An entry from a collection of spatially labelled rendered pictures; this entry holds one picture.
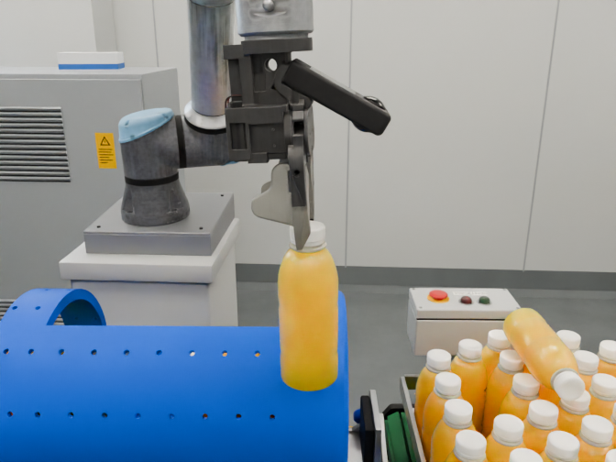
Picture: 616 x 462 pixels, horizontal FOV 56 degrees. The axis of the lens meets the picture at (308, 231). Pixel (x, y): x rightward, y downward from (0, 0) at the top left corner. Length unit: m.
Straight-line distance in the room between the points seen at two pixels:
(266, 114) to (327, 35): 2.96
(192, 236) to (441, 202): 2.65
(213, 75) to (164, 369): 0.61
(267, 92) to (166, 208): 0.72
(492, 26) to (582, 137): 0.86
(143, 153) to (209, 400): 0.64
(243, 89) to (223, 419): 0.41
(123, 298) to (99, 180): 1.30
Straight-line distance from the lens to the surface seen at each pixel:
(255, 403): 0.76
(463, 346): 1.03
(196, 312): 1.24
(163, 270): 1.21
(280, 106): 0.57
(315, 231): 0.61
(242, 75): 0.59
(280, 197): 0.59
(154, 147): 1.25
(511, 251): 3.91
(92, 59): 2.63
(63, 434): 0.83
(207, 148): 1.25
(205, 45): 1.13
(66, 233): 2.67
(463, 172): 3.69
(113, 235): 1.28
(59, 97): 2.53
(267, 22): 0.56
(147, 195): 1.27
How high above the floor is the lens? 1.59
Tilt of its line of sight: 19 degrees down
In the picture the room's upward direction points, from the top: straight up
